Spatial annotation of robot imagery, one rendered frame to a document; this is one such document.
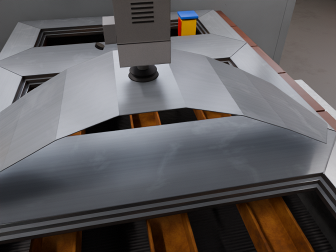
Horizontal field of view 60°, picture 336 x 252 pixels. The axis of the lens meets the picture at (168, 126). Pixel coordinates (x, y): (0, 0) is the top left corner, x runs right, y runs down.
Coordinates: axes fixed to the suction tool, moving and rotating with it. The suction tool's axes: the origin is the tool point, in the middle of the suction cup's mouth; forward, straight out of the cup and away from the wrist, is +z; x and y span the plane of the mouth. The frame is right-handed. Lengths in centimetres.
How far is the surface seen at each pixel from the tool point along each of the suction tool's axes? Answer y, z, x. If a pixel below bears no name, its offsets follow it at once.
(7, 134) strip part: 1.0, 5.8, -20.3
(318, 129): 4.4, 9.5, 28.0
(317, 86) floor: -140, 101, 149
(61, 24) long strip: -72, 15, -22
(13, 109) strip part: -6.0, 6.2, -21.1
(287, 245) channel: 11.7, 32.0, 24.6
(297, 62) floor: -181, 101, 154
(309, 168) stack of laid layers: 7.0, 15.8, 26.8
